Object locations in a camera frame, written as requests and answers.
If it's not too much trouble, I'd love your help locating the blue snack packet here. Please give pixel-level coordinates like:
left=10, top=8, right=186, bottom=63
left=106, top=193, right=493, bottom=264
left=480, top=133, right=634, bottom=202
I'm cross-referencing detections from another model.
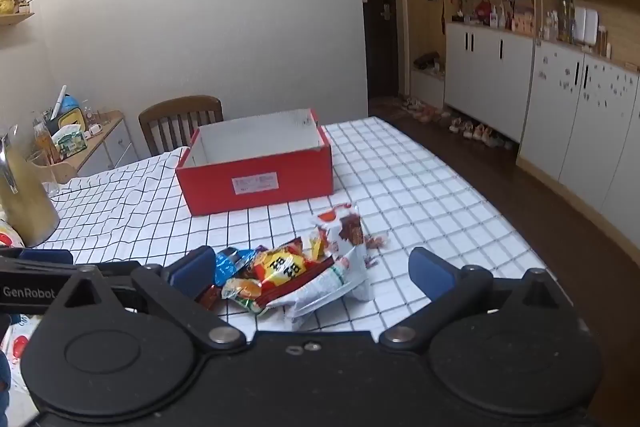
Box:
left=215, top=247, right=258, bottom=288

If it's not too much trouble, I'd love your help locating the green egg snack packet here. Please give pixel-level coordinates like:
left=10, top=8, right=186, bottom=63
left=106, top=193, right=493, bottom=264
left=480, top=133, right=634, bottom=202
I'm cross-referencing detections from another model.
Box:
left=221, top=277, right=273, bottom=317

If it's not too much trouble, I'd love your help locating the group of clear bottles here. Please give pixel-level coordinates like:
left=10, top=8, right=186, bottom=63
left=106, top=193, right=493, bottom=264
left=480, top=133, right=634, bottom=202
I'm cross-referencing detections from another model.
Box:
left=542, top=0, right=574, bottom=42

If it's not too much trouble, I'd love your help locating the large white snack packet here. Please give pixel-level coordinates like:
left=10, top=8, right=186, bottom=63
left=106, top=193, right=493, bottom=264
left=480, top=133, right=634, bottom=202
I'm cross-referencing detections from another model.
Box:
left=285, top=247, right=373, bottom=332

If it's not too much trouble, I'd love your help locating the yellow blue bag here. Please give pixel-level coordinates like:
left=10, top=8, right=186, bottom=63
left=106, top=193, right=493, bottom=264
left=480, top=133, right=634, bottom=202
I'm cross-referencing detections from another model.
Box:
left=45, top=94, right=86, bottom=135

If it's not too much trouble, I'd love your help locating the white black checkered tablecloth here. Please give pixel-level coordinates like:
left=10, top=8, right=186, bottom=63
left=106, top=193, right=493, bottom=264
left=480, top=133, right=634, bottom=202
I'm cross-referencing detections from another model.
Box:
left=10, top=117, right=551, bottom=338

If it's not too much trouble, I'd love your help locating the row of shoes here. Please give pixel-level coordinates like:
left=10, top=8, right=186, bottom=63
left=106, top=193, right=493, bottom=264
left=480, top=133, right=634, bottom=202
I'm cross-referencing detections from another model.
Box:
left=400, top=94, right=516, bottom=152

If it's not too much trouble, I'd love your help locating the brown wooden chair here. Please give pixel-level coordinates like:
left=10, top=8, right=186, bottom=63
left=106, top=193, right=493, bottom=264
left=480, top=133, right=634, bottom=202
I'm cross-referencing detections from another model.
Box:
left=138, top=95, right=224, bottom=156

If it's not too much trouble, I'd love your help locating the wooden white side cabinet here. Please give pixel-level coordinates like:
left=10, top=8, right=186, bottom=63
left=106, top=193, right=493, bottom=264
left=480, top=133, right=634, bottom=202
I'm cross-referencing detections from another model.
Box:
left=50, top=111, right=141, bottom=182

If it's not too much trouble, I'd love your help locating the green tissue pack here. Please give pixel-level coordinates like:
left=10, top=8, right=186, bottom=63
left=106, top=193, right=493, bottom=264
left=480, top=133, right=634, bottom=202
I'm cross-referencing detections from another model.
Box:
left=51, top=124, right=88, bottom=158

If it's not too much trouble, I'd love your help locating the red yellow snack packet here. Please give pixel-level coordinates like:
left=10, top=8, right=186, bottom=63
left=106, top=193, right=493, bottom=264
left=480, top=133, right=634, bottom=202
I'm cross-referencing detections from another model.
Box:
left=250, top=239, right=335, bottom=308

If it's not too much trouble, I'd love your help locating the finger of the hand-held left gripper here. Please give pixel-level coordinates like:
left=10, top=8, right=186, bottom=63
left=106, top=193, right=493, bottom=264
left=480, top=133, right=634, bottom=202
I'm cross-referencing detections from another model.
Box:
left=0, top=247, right=74, bottom=266

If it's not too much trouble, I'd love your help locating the dark red snack packet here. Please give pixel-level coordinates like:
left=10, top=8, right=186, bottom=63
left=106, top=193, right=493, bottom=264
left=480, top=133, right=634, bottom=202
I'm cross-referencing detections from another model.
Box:
left=197, top=284, right=223, bottom=312

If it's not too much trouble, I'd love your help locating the white countertop container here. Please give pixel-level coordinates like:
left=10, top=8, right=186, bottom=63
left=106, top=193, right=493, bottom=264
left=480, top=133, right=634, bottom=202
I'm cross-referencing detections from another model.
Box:
left=574, top=7, right=598, bottom=46

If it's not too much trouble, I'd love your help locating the white orange snack packet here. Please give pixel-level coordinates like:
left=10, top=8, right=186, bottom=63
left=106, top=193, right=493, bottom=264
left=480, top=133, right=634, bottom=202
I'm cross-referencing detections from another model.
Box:
left=312, top=203, right=365, bottom=260

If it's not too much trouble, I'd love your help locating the clutter of small household goods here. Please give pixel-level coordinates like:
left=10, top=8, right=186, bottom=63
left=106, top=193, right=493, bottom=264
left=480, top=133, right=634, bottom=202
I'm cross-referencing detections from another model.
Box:
left=450, top=0, right=536, bottom=32

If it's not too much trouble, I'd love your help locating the white red printed bag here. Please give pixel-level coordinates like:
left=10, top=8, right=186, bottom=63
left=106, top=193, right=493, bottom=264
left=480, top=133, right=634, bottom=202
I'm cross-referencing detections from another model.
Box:
left=0, top=219, right=46, bottom=413

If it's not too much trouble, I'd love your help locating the white cabinet with stickers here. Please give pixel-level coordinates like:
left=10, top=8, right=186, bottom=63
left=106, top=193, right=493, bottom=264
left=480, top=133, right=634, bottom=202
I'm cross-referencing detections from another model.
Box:
left=517, top=39, right=640, bottom=253

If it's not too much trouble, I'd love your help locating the white lower cabinet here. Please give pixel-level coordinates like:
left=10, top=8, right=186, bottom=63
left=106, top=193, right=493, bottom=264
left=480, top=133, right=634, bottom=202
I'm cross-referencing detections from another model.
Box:
left=444, top=23, right=536, bottom=142

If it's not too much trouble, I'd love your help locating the red cardboard box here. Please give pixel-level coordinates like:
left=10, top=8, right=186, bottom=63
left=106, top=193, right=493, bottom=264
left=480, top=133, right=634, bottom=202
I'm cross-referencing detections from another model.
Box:
left=175, top=108, right=334, bottom=217

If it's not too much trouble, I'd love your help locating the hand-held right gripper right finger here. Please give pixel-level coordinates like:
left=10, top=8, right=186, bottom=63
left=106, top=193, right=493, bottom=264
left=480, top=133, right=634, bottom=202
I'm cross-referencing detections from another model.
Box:
left=379, top=247, right=576, bottom=350

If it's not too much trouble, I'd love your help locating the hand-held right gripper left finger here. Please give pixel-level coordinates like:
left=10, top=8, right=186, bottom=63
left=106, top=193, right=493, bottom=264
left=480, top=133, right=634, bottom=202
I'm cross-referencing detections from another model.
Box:
left=42, top=246, right=247, bottom=351

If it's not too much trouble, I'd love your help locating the clear glass cup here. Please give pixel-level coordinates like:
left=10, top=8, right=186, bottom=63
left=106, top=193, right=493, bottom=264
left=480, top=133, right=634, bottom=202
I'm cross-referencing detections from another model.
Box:
left=25, top=149, right=61, bottom=195

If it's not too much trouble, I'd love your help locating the orange drink bottle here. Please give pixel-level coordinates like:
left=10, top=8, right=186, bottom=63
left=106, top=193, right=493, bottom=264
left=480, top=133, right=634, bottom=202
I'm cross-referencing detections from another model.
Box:
left=32, top=119, right=58, bottom=165

